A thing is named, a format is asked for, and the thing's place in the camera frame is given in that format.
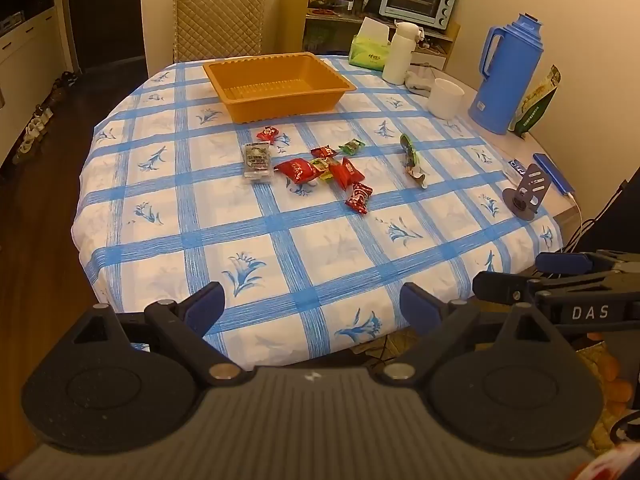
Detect orange plastic tray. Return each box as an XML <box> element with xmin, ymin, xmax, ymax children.
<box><xmin>202</xmin><ymin>51</ymin><xmax>357</xmax><ymax>124</ymax></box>

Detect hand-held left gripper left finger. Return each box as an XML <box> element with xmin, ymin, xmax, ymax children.
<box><xmin>70</xmin><ymin>281</ymin><xmax>243</xmax><ymax>386</ymax></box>

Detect blue power bank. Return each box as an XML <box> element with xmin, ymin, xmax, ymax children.
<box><xmin>532</xmin><ymin>152</ymin><xmax>576</xmax><ymax>196</ymax></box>

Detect blue thermos jug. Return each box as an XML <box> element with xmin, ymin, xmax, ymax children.
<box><xmin>467</xmin><ymin>12</ymin><xmax>545</xmax><ymax>136</ymax></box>

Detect green snack packet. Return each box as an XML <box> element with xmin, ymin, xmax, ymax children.
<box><xmin>399</xmin><ymin>133</ymin><xmax>418</xmax><ymax>166</ymax></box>

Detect green tissue pack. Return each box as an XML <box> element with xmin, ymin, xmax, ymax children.
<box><xmin>348</xmin><ymin>16</ymin><xmax>392</xmax><ymax>72</ymax></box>

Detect blue checked tablecloth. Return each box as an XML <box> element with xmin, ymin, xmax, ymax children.
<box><xmin>70</xmin><ymin>52</ymin><xmax>563</xmax><ymax>368</ymax></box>

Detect grey phone stand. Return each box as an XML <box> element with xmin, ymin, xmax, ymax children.
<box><xmin>501</xmin><ymin>163</ymin><xmax>553</xmax><ymax>221</ymax></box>

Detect dark wooden door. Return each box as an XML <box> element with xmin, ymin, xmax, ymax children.
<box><xmin>62</xmin><ymin>0</ymin><xmax>148</xmax><ymax>72</ymax></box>

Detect green snack bag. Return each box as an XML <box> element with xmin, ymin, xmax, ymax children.
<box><xmin>509</xmin><ymin>65</ymin><xmax>562</xmax><ymax>139</ymax></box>

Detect white insulated bottle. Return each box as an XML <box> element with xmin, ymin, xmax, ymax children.
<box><xmin>382</xmin><ymin>21</ymin><xmax>426</xmax><ymax>86</ymax></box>

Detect chair with quilted beige cover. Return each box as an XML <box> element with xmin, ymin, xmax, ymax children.
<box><xmin>171</xmin><ymin>0</ymin><xmax>267</xmax><ymax>63</ymax></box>

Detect grey cloth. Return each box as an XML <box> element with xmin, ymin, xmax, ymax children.
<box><xmin>404</xmin><ymin>64</ymin><xmax>441</xmax><ymax>98</ymax></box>

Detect red pillow snack packet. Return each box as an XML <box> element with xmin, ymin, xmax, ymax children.
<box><xmin>273</xmin><ymin>157</ymin><xmax>318</xmax><ymax>184</ymax></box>
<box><xmin>327</xmin><ymin>156</ymin><xmax>366</xmax><ymax>190</ymax></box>

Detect white cup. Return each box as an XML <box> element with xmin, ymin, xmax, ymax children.
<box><xmin>427</xmin><ymin>78</ymin><xmax>466</xmax><ymax>120</ymax></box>

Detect row of shoes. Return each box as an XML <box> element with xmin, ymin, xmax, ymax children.
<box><xmin>12</xmin><ymin>72</ymin><xmax>78</xmax><ymax>162</ymax></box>

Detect white cabinet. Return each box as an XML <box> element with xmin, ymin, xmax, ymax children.
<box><xmin>0</xmin><ymin>0</ymin><xmax>68</xmax><ymax>161</ymax></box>

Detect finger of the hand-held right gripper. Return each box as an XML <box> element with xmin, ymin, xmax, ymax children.
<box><xmin>472</xmin><ymin>270</ymin><xmax>640</xmax><ymax>306</ymax></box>
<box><xmin>535</xmin><ymin>250</ymin><xmax>640</xmax><ymax>274</ymax></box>

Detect clear grey snack packet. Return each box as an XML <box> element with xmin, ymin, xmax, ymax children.
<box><xmin>242</xmin><ymin>142</ymin><xmax>273</xmax><ymax>181</ymax></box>

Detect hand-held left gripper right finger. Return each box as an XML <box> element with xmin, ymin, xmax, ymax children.
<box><xmin>381</xmin><ymin>281</ymin><xmax>571</xmax><ymax>386</ymax></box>

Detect red white candy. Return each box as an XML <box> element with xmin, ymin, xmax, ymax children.
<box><xmin>345</xmin><ymin>183</ymin><xmax>374</xmax><ymax>214</ymax></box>

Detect wooden shelf unit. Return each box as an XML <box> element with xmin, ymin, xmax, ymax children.
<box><xmin>277</xmin><ymin>0</ymin><xmax>461</xmax><ymax>73</ymax></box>

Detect yellow green candy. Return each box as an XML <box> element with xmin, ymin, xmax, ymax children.
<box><xmin>308</xmin><ymin>157</ymin><xmax>341</xmax><ymax>181</ymax></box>

